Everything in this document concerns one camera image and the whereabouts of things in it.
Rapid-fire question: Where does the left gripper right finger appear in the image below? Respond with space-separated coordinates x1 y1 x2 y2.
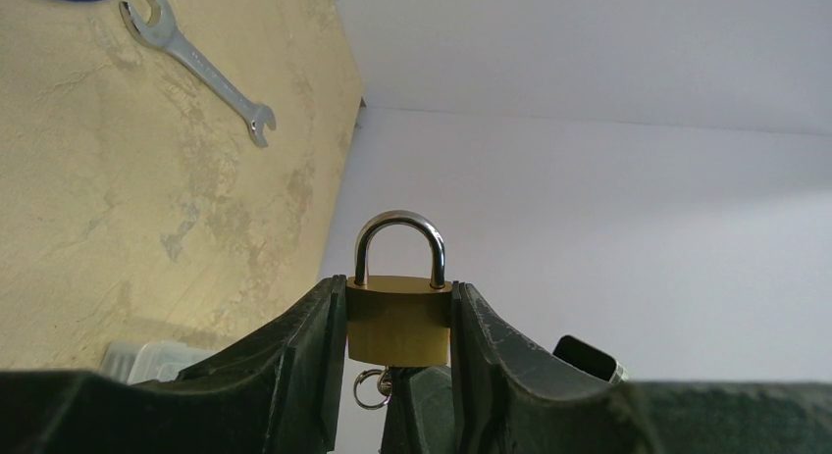
450 282 618 453

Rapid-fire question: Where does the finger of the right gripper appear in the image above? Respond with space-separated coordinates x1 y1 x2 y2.
380 366 455 454

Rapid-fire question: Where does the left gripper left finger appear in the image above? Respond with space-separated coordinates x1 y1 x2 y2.
179 276 346 453

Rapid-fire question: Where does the key with ring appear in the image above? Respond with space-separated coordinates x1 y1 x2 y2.
352 368 392 411

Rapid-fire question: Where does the brass padlock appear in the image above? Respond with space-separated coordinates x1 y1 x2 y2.
345 210 452 368

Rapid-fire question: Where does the clear plastic screw box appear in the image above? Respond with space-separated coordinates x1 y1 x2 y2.
99 340 216 384

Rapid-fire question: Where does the large silver open wrench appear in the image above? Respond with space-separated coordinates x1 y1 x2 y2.
119 0 277 148

